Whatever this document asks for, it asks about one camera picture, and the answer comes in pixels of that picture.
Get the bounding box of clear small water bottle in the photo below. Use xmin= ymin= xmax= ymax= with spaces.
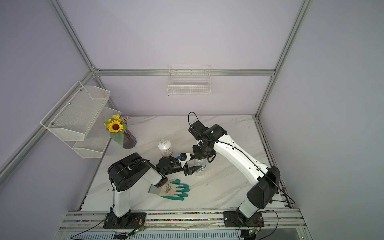
xmin=194 ymin=159 xmax=208 ymax=176

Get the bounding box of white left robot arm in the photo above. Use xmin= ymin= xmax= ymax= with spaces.
xmin=108 ymin=153 xmax=203 ymax=218

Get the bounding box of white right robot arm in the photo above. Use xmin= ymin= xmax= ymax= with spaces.
xmin=189 ymin=121 xmax=281 ymax=221

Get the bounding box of white label tea bottle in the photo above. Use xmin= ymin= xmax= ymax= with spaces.
xmin=158 ymin=138 xmax=173 ymax=157

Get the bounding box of green white work glove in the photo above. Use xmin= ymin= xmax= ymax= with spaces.
xmin=148 ymin=179 xmax=190 ymax=201

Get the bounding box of dark glass flower vase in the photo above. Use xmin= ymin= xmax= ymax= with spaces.
xmin=123 ymin=128 xmax=137 ymax=149

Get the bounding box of artificial sunflower bouquet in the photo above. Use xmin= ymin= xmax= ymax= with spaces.
xmin=103 ymin=114 xmax=128 ymax=147

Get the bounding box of white mesh lower shelf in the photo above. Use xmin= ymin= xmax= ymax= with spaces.
xmin=72 ymin=108 xmax=121 ymax=159

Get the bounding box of white mesh shelf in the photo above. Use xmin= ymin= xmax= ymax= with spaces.
xmin=41 ymin=82 xmax=110 ymax=142
xmin=72 ymin=108 xmax=121 ymax=159

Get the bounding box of white mesh upper shelf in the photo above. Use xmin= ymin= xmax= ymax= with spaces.
xmin=41 ymin=82 xmax=110 ymax=142

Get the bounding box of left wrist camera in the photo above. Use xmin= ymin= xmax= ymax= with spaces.
xmin=177 ymin=153 xmax=192 ymax=168

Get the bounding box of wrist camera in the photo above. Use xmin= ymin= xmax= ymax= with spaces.
xmin=189 ymin=121 xmax=208 ymax=141
xmin=177 ymin=153 xmax=192 ymax=168

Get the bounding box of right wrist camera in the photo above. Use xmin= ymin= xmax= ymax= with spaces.
xmin=189 ymin=121 xmax=208 ymax=141

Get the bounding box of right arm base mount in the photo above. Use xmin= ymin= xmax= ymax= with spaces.
xmin=223 ymin=210 xmax=265 ymax=228

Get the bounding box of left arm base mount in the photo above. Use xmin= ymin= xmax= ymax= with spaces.
xmin=103 ymin=209 xmax=147 ymax=229

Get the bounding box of white wire wall basket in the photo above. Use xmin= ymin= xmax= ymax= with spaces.
xmin=167 ymin=65 xmax=212 ymax=97

